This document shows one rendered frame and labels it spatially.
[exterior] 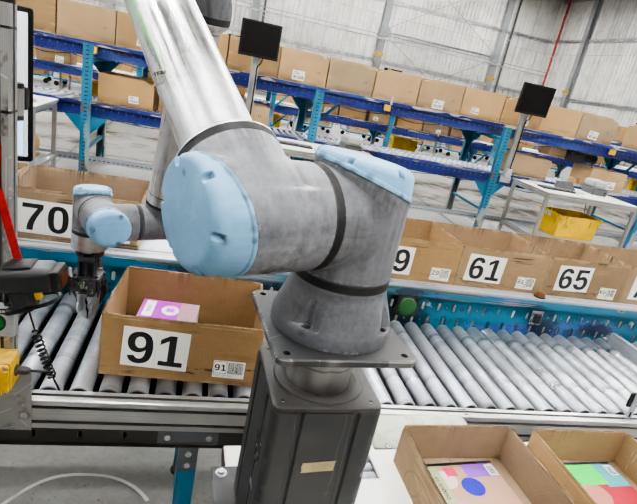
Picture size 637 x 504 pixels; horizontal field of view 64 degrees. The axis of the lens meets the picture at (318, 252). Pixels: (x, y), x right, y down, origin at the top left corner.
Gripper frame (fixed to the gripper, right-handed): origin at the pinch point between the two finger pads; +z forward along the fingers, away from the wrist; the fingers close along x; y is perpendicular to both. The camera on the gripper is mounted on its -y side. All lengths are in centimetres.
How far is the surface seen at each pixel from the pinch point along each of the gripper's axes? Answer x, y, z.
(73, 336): -2.7, 4.2, 5.3
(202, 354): 31.1, 22.3, -3.1
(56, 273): 0.7, 36.8, -28.3
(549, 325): 170, -26, 3
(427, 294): 111, -23, -6
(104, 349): 7.9, 20.7, -1.8
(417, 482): 76, 60, 0
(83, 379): 4.0, 23.3, 5.3
